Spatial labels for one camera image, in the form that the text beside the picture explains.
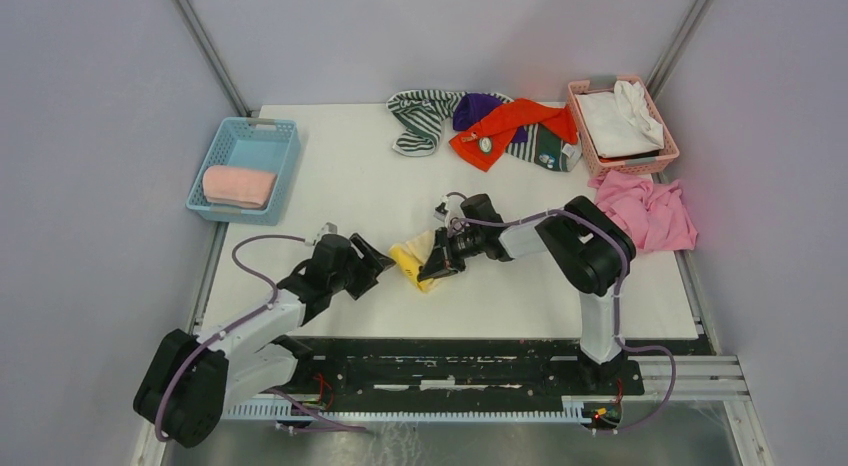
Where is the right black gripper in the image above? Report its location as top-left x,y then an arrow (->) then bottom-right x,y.
420,228 -> 484,283

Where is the pink plastic basket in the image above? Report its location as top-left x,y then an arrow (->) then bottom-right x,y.
567,75 -> 680,177

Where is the dark green striped towel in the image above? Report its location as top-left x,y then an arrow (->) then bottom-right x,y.
506,124 -> 582,172

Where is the orange towel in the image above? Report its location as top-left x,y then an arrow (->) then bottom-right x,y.
449,99 -> 579,172

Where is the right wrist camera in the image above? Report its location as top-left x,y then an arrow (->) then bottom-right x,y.
434,200 -> 454,224

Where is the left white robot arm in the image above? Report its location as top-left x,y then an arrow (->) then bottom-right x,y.
133,233 -> 396,448

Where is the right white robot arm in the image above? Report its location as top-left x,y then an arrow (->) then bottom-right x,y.
411,193 -> 636,394

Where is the white cloth in basket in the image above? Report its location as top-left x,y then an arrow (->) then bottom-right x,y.
577,80 -> 664,159

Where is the white cable duct rail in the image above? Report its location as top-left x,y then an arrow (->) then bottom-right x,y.
222,395 -> 590,425

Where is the green white striped towel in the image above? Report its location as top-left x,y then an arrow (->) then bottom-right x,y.
386,89 -> 465,157

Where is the yellow towel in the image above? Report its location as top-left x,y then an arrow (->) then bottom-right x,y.
388,230 -> 440,293

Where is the bright pink cloth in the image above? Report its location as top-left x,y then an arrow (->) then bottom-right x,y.
588,171 -> 698,253

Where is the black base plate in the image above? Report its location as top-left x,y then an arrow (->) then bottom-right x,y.
281,337 -> 727,413

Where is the purple towel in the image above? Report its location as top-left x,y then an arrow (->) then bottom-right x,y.
452,93 -> 512,132

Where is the blue plastic basket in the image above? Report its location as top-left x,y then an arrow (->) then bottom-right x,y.
185,117 -> 301,226

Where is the light pink towel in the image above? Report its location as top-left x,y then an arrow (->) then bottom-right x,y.
201,165 -> 277,209

